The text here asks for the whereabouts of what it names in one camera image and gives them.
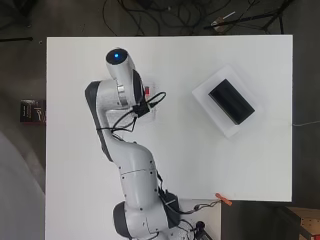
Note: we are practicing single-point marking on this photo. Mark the dark red printed box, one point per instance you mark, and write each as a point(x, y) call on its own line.
point(31, 111)

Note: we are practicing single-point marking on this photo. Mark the orange clamp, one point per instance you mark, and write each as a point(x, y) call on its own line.
point(223, 198)

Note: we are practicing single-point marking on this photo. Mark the black round plug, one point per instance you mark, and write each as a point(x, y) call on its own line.
point(201, 230)

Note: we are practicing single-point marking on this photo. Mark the black block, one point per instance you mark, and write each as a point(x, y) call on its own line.
point(231, 101)

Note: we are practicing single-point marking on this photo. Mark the black tripod legs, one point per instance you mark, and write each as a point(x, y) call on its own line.
point(266, 16)

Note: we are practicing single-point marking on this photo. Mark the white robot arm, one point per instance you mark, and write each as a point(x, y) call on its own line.
point(133, 166)

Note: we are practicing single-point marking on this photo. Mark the wooden box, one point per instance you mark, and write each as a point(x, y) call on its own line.
point(306, 221)

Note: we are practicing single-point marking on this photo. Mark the silver brown floor tool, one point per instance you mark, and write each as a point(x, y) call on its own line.
point(222, 20)

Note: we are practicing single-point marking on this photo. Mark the white flat box under block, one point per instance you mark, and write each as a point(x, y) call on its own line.
point(208, 100)

